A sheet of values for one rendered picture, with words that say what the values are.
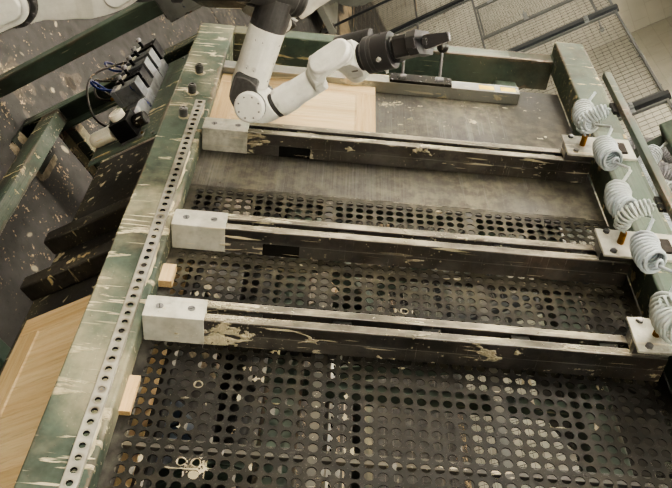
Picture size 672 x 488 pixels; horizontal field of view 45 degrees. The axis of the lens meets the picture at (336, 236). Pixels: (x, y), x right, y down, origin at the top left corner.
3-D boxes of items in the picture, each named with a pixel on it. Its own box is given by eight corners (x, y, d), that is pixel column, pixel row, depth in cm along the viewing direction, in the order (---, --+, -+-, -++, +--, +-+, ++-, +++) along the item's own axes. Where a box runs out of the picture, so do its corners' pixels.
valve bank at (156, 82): (103, 48, 261) (164, 16, 253) (129, 84, 268) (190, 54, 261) (55, 127, 221) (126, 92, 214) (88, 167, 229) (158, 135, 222)
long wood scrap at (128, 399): (129, 378, 160) (129, 374, 159) (141, 379, 160) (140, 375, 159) (118, 414, 153) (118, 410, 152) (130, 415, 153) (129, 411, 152)
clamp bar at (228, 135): (206, 134, 232) (205, 57, 218) (617, 171, 235) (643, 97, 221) (201, 153, 225) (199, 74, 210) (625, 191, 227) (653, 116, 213)
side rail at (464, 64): (235, 54, 288) (235, 25, 281) (543, 82, 290) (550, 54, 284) (233, 62, 283) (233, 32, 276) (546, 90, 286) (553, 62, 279)
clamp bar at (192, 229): (178, 226, 198) (174, 142, 183) (658, 268, 201) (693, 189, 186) (170, 252, 190) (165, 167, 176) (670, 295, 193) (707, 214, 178)
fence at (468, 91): (225, 71, 264) (225, 59, 262) (515, 97, 267) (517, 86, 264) (223, 78, 260) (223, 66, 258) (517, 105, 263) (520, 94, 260)
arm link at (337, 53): (352, 53, 189) (304, 83, 193) (368, 69, 196) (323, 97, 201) (343, 32, 192) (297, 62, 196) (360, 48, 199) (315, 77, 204)
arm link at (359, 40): (369, 62, 187) (326, 72, 193) (388, 80, 196) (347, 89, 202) (369, 18, 190) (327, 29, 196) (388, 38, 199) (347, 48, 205)
